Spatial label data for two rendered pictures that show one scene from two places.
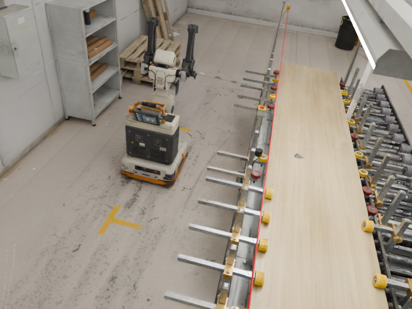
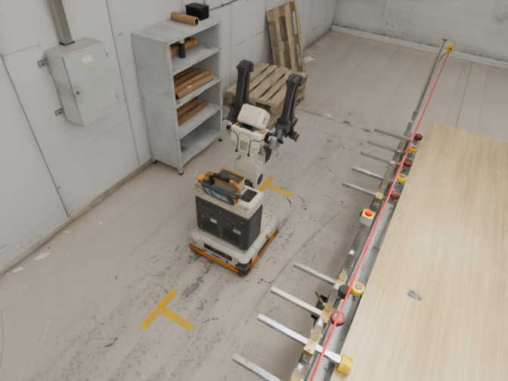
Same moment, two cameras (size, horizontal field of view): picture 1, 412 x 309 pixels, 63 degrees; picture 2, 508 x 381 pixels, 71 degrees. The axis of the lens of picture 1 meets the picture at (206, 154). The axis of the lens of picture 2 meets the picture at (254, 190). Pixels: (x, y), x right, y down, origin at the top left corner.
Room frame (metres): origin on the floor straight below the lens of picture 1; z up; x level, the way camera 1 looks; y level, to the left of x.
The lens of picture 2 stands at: (0.99, -0.27, 2.74)
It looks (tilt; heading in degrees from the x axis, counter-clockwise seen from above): 41 degrees down; 18
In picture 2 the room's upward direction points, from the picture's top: 4 degrees clockwise
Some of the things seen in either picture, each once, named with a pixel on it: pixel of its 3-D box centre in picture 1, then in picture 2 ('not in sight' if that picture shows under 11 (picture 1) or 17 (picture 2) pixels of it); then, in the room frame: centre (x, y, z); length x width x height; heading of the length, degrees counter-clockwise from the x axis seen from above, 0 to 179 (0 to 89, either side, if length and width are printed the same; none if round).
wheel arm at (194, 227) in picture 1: (225, 235); not in sight; (1.43, -0.20, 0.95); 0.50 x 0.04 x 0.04; 81
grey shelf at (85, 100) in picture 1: (89, 58); (184, 96); (4.30, 1.74, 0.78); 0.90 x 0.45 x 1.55; 171
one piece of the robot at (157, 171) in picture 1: (148, 169); (218, 251); (2.80, 0.62, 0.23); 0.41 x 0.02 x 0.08; 81
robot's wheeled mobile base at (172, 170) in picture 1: (156, 157); (235, 232); (3.12, 0.59, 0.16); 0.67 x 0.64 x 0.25; 171
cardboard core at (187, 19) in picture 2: not in sight; (184, 18); (4.41, 1.73, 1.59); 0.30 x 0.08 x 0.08; 81
